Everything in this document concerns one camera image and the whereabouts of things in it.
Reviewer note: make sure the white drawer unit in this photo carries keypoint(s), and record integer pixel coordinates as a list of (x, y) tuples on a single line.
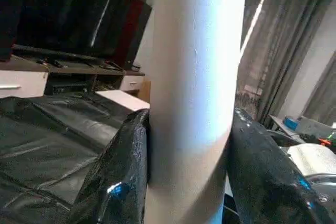
[(21, 83)]

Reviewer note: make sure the white flat board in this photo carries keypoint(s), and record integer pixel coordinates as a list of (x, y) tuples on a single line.
[(123, 99)]

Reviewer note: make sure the black television screen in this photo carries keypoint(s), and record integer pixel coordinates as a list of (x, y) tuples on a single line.
[(63, 14)]

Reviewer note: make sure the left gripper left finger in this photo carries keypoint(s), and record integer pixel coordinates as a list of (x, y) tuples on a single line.
[(118, 182)]

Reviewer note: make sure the dark low sideboard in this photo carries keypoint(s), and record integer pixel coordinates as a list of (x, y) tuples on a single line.
[(79, 74)]

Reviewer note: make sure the brown striped curtain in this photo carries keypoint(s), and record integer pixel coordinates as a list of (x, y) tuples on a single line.
[(283, 40)]

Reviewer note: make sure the white plastic table leg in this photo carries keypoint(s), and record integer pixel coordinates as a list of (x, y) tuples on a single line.
[(194, 98)]

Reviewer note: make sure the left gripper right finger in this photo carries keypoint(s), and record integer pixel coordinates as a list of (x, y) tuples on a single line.
[(268, 182)]

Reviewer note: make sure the black work mat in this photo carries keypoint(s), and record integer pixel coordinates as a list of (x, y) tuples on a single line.
[(47, 145)]

